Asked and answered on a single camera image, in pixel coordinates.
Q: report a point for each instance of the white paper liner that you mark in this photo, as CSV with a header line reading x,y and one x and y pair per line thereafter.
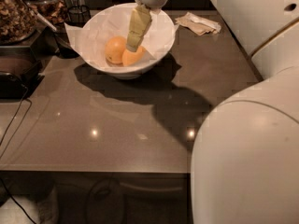
x,y
106,28

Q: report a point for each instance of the black appliance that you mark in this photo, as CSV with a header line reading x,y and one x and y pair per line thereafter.
x,y
19,73

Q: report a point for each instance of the glass jar of nuts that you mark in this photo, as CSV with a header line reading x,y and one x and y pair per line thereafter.
x,y
17,22

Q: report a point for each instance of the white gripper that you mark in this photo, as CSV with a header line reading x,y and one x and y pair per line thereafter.
x,y
140,21

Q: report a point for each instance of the black wire basket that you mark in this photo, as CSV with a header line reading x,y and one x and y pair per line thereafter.
x,y
78,15

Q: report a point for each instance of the white cloth under table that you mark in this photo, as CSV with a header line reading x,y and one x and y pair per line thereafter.
x,y
21,210

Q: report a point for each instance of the folded paper napkins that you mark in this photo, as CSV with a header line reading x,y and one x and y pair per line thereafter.
x,y
198,25

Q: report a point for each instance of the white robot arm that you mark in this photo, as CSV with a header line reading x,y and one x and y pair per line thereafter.
x,y
245,158

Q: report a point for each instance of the white bowl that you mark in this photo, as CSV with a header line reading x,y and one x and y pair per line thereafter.
x,y
137,69

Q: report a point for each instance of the orange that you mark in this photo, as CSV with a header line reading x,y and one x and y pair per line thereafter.
x,y
114,48
129,57

